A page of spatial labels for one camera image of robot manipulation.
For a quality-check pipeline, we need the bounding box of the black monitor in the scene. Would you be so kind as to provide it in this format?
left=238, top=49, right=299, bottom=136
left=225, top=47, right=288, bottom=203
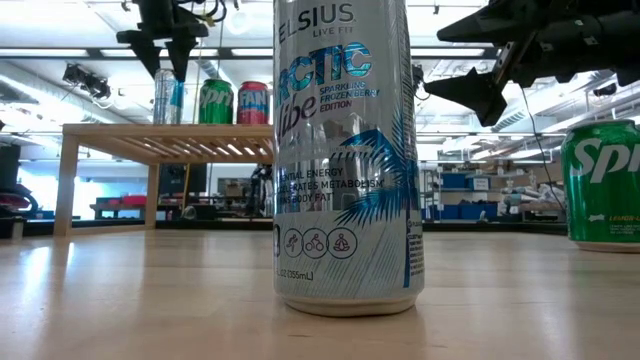
left=158, top=163, right=208, bottom=197

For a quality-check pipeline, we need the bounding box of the black duct-mounted device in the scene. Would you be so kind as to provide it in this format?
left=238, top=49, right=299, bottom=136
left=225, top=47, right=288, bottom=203
left=591, top=81, right=619, bottom=98

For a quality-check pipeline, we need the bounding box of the black hanging cable loop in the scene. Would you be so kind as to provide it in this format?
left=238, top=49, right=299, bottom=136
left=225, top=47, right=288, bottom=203
left=412, top=63, right=432, bottom=101

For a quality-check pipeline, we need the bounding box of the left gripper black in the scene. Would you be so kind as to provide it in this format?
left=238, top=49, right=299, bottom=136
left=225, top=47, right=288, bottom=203
left=115, top=0, right=211, bottom=84

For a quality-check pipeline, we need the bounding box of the slim blue silver can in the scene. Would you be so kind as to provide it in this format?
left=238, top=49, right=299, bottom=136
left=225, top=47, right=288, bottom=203
left=152, top=68, right=185, bottom=126

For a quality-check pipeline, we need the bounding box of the silver ventilation duct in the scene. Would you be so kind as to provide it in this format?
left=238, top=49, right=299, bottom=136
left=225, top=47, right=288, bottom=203
left=492, top=69, right=640, bottom=134

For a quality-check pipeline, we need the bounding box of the orange Fanta can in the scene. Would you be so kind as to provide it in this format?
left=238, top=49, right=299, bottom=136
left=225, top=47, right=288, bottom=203
left=236, top=80, right=272, bottom=126

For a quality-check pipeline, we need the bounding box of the wooden slatted shelf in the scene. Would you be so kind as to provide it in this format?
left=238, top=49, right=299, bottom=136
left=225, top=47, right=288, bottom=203
left=53, top=122, right=276, bottom=238

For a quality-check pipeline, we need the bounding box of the black aluminium table frame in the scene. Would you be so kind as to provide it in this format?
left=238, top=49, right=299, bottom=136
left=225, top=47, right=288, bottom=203
left=19, top=217, right=569, bottom=237

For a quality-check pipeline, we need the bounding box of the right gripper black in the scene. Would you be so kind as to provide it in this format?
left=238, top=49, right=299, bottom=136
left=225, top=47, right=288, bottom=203
left=423, top=0, right=601, bottom=128

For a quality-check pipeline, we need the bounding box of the tall silver Celsius can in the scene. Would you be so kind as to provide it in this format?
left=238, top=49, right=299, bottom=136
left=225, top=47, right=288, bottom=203
left=272, top=0, right=427, bottom=319

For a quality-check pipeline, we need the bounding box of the black ceiling camera rig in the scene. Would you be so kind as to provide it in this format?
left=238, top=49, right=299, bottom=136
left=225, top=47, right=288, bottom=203
left=61, top=63, right=113, bottom=101

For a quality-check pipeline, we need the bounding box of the green Sprite can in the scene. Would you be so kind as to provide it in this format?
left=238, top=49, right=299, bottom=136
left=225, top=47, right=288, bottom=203
left=559, top=118, right=640, bottom=254
left=198, top=78, right=235, bottom=126

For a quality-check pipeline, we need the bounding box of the yellow hanging cable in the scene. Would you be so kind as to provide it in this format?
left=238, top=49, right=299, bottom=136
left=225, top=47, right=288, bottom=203
left=519, top=84, right=567, bottom=214

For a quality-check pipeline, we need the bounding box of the bench with red top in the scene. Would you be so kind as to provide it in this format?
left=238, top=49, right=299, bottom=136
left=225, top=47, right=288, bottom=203
left=88, top=194, right=150, bottom=221

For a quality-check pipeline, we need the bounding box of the shelving with blue bins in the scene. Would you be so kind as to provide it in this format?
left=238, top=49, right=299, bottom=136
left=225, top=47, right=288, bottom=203
left=422, top=159, right=567, bottom=224

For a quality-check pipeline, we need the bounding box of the dark machine with red part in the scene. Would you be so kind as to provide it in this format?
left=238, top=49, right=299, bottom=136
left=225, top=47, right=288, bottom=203
left=0, top=143, right=40, bottom=239

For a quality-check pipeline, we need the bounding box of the white hanging ring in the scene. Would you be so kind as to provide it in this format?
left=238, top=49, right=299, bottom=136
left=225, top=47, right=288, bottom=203
left=226, top=8, right=253, bottom=37

